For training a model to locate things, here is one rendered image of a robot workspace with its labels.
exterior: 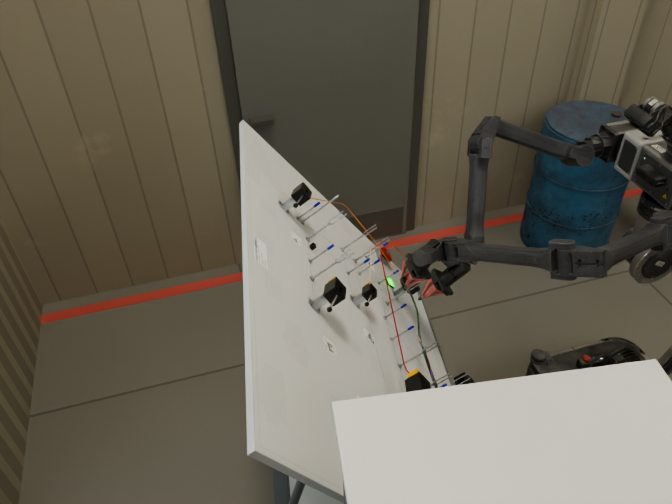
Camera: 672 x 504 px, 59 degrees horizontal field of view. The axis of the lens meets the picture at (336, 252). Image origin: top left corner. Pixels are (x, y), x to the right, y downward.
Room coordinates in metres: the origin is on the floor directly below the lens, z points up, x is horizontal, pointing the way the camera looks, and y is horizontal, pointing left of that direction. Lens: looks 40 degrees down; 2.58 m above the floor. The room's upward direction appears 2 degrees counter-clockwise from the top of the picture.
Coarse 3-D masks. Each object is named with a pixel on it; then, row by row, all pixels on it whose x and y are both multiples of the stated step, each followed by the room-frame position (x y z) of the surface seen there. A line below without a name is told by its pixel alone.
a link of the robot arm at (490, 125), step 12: (492, 120) 1.81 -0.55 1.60; (504, 120) 1.83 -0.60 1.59; (480, 132) 1.79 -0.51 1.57; (492, 132) 1.79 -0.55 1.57; (504, 132) 1.81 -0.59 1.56; (516, 132) 1.82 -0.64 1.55; (528, 132) 1.82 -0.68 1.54; (468, 144) 1.81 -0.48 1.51; (528, 144) 1.81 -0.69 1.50; (540, 144) 1.81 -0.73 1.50; (552, 144) 1.82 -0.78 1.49; (564, 144) 1.83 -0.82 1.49; (564, 156) 1.80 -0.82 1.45; (576, 156) 1.79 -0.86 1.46; (588, 156) 1.80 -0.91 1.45
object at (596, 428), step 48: (480, 384) 0.54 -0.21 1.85; (528, 384) 0.54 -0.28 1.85; (576, 384) 0.54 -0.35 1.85; (624, 384) 0.53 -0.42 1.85; (336, 432) 0.47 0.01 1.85; (384, 432) 0.47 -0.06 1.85; (432, 432) 0.47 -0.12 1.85; (480, 432) 0.46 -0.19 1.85; (528, 432) 0.46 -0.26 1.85; (576, 432) 0.46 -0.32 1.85; (624, 432) 0.45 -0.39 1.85; (384, 480) 0.40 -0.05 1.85; (432, 480) 0.40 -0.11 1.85; (480, 480) 0.39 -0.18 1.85; (528, 480) 0.39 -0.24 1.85; (576, 480) 0.39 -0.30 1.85; (624, 480) 0.38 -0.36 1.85
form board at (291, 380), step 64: (256, 192) 1.36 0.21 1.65; (320, 256) 1.33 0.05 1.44; (256, 320) 0.86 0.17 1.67; (320, 320) 1.03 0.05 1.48; (384, 320) 1.30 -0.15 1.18; (256, 384) 0.69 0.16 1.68; (320, 384) 0.81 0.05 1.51; (384, 384) 0.99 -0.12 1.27; (448, 384) 1.26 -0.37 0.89; (256, 448) 0.55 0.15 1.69; (320, 448) 0.64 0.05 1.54
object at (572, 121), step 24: (552, 120) 3.12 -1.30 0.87; (576, 120) 3.11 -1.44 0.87; (600, 120) 3.10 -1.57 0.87; (552, 168) 2.95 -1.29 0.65; (576, 168) 2.85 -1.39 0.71; (600, 168) 2.81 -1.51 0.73; (528, 192) 3.16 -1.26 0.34; (552, 192) 2.92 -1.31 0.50; (576, 192) 2.84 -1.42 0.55; (600, 192) 2.81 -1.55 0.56; (624, 192) 2.92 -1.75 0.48; (528, 216) 3.06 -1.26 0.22; (552, 216) 2.89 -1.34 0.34; (576, 216) 2.82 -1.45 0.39; (600, 216) 2.82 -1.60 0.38; (528, 240) 3.00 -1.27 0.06; (576, 240) 2.82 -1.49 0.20; (600, 240) 2.84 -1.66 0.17
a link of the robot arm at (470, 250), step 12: (468, 240) 1.46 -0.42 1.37; (552, 240) 1.29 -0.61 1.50; (564, 240) 1.27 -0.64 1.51; (456, 252) 1.44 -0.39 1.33; (468, 252) 1.41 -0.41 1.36; (480, 252) 1.38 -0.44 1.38; (492, 252) 1.36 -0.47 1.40; (504, 252) 1.34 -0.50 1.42; (516, 252) 1.31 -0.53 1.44; (528, 252) 1.29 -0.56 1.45; (540, 252) 1.27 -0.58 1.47; (552, 252) 1.26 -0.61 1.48; (516, 264) 1.30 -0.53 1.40; (528, 264) 1.28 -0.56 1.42; (540, 264) 1.26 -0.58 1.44; (552, 264) 1.24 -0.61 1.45; (552, 276) 1.23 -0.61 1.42; (564, 276) 1.21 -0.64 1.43
